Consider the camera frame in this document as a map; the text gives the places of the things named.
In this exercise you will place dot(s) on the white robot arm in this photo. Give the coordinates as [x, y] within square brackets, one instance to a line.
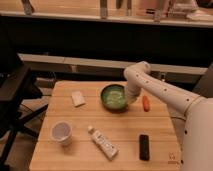
[197, 148]

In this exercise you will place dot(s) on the white tube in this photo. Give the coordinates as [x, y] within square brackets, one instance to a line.
[102, 143]

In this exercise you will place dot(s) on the white rectangular block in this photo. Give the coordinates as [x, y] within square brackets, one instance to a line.
[77, 98]

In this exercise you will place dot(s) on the white plastic cup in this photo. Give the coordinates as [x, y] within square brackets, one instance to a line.
[61, 132]

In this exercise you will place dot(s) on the black remote control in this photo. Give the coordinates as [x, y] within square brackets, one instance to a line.
[144, 153]

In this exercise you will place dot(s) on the green ceramic bowl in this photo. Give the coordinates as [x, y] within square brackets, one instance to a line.
[113, 97]

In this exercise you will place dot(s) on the dark chair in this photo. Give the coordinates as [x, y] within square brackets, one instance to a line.
[16, 84]

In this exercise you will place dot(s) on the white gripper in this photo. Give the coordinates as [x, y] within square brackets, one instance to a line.
[132, 92]

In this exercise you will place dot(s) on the orange carrot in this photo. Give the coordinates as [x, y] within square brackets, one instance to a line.
[146, 104]

